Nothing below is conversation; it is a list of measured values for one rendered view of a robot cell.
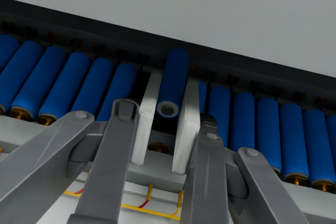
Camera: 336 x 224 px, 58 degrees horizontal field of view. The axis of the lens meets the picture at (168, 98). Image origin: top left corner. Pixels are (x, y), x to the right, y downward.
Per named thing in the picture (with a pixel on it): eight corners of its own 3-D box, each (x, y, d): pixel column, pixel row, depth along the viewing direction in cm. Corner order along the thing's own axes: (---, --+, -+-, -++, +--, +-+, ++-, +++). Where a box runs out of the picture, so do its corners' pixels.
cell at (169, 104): (192, 62, 26) (183, 118, 21) (172, 66, 26) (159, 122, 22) (185, 45, 25) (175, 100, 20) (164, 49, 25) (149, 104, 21)
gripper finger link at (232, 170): (196, 158, 13) (264, 174, 13) (195, 110, 18) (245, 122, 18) (187, 186, 13) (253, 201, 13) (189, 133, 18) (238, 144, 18)
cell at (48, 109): (91, 69, 27) (62, 131, 23) (71, 64, 27) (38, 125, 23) (90, 54, 25) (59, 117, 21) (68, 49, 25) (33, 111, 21)
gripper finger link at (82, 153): (124, 173, 13) (57, 158, 13) (139, 122, 18) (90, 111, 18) (130, 144, 13) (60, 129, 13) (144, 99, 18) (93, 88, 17)
